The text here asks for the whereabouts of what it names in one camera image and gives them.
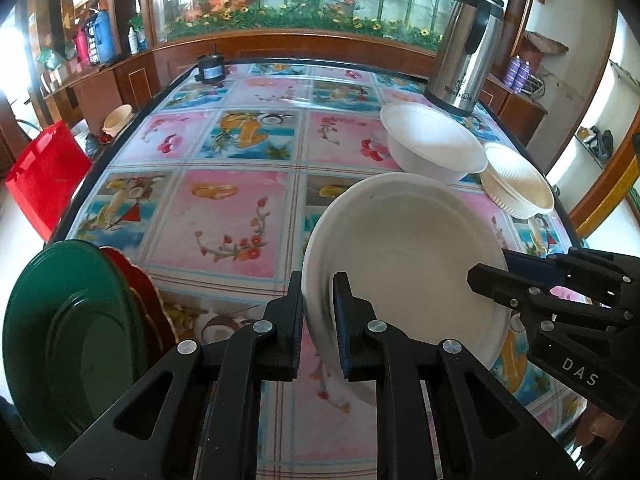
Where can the dark bundle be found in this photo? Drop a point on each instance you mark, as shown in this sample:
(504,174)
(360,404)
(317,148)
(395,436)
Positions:
(600,141)

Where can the person's right hand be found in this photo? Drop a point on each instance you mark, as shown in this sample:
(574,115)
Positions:
(600,422)

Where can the red thermos jug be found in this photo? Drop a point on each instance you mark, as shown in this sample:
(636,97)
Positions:
(82,47)

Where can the green plastic plate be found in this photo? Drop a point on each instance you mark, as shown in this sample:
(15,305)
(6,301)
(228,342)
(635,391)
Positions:
(65,340)

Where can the printed plastic tablecloth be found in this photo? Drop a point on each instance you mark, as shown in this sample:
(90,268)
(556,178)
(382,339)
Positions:
(225,210)

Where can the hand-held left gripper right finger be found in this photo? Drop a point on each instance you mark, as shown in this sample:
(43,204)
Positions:
(345,325)

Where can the cream patterned bowl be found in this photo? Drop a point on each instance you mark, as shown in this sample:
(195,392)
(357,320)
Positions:
(520,185)

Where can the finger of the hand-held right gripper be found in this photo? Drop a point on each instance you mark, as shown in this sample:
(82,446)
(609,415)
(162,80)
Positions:
(500,285)
(537,267)

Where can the stainless steel thermos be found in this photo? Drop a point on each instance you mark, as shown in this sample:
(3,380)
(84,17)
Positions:
(465,60)

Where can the wooden cabinet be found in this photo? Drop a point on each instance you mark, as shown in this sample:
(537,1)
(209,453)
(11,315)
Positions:
(140,75)

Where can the painted flower glass panel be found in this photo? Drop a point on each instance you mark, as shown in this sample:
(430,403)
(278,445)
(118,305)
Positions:
(300,0)

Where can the purple spray can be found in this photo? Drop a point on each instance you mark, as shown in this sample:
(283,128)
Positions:
(511,71)
(525,75)

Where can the green shiny object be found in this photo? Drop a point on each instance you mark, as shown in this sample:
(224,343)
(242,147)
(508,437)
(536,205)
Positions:
(50,58)

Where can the small cream bowl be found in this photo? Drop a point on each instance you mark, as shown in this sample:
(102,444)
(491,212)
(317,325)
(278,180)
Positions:
(117,120)

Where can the brown flat object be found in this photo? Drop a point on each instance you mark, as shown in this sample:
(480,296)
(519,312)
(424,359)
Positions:
(547,42)

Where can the blue thermos jug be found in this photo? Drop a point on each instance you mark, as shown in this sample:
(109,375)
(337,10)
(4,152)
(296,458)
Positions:
(102,35)

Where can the red plastic plate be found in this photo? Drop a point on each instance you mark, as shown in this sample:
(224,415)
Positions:
(147,300)

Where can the white deep bowl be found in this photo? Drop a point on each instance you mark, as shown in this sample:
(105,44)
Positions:
(430,135)

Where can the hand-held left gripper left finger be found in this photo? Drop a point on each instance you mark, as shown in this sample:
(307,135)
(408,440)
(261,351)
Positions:
(292,325)

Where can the white shallow plate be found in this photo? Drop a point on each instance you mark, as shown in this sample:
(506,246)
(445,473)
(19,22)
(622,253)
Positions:
(415,270)

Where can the small black cylindrical object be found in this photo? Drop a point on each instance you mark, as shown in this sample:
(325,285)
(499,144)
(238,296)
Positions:
(210,67)

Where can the white bottle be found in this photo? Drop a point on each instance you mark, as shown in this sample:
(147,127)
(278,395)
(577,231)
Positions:
(133,42)

